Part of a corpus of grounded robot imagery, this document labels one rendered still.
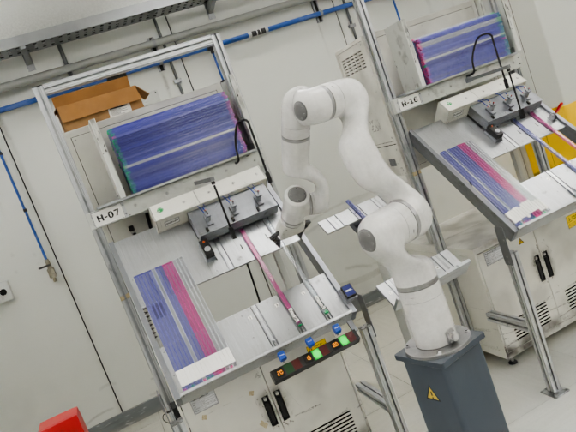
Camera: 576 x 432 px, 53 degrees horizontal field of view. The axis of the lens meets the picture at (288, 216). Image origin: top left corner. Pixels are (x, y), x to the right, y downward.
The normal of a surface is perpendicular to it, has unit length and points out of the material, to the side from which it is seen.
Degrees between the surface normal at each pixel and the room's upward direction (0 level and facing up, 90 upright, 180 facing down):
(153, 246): 48
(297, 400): 90
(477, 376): 90
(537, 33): 90
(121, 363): 90
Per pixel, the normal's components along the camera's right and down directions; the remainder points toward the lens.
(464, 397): 0.53, -0.07
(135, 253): 0.01, -0.62
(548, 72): -0.88, 0.36
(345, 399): 0.33, 0.01
